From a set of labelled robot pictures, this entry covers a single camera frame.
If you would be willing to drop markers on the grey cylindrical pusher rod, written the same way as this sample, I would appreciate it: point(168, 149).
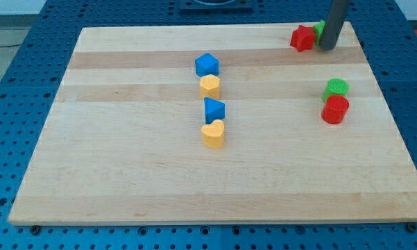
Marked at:
point(334, 24)

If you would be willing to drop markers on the red star block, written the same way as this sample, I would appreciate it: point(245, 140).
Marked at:
point(303, 38)

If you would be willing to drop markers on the green star block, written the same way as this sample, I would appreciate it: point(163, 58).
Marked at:
point(318, 29)

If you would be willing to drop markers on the green cylinder block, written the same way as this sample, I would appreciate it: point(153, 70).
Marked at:
point(335, 86)

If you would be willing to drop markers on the red cylinder block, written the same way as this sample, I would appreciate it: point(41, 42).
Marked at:
point(335, 109)

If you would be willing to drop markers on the blue pentagon block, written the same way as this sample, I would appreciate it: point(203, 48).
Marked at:
point(206, 64)

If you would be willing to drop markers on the yellow hexagon block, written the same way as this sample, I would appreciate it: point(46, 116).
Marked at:
point(209, 86)

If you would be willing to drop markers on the light wooden board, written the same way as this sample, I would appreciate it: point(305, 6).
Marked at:
point(122, 142)

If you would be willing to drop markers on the blue triangle block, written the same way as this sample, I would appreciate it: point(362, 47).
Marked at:
point(214, 109)

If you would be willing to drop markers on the yellow heart block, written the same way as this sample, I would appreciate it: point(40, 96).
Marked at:
point(213, 134)

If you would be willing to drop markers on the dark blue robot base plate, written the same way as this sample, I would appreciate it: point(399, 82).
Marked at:
point(186, 6)

